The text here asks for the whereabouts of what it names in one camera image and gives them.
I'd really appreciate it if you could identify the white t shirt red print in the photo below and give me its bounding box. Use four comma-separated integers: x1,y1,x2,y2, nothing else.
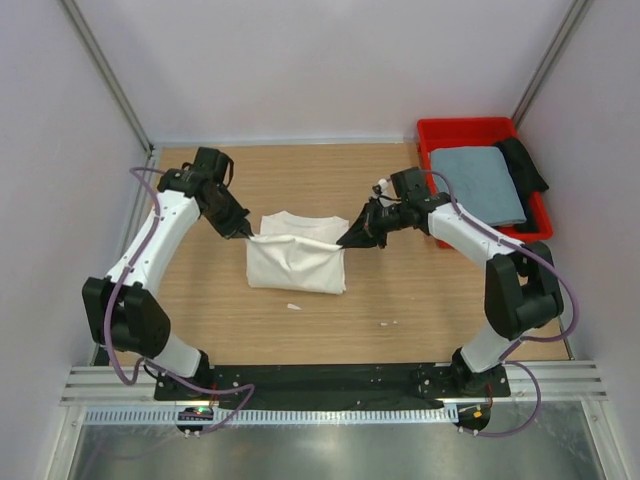
246,211,349,295

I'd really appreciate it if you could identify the aluminium frame post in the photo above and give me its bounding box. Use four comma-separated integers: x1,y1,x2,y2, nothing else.
511,0,594,129
58,0,154,156

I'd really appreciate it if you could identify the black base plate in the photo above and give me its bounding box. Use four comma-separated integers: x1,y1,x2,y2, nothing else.
153,362,511,412

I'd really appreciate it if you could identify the black t shirt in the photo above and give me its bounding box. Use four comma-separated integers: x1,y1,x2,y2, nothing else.
493,137,549,233

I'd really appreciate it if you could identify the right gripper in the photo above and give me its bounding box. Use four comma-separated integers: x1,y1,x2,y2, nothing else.
338,197,410,249

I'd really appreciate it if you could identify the left aluminium frame post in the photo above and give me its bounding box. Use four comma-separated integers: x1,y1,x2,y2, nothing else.
58,0,154,156

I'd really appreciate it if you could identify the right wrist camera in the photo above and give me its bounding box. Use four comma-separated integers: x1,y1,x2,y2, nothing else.
372,178,393,201

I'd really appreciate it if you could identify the grey folded t shirt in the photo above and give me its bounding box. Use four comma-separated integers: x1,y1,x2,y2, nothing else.
428,146,526,227

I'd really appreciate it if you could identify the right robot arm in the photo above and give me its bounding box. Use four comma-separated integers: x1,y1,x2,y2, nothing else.
337,167,564,396

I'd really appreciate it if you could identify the slotted cable duct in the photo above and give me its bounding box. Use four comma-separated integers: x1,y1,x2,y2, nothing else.
84,405,458,426

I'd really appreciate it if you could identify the red plastic bin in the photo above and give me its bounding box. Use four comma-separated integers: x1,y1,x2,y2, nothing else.
417,117,553,243

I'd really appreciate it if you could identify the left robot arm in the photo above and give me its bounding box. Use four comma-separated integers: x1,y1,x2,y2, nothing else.
82,147,252,400

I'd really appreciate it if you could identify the right aluminium frame post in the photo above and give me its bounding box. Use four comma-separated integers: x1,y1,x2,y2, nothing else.
511,0,594,129

